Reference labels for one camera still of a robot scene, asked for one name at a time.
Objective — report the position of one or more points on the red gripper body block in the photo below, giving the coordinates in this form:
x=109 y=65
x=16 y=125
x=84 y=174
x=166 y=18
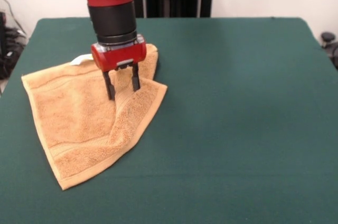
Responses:
x=118 y=56

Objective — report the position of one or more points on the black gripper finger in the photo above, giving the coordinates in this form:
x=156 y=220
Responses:
x=135 y=77
x=108 y=85

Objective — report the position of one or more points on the tan terry towel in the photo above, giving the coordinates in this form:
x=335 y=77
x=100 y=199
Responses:
x=87 y=123

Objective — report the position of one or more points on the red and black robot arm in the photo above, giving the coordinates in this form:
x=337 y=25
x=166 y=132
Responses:
x=111 y=4

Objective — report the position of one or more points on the black equipment pile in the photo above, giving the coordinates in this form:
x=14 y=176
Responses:
x=10 y=49

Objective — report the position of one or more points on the dark green table cloth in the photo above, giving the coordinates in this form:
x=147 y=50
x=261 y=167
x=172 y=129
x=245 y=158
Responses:
x=237 y=129

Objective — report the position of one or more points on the grey office chair base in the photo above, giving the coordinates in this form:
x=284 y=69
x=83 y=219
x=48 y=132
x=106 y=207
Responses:
x=330 y=44

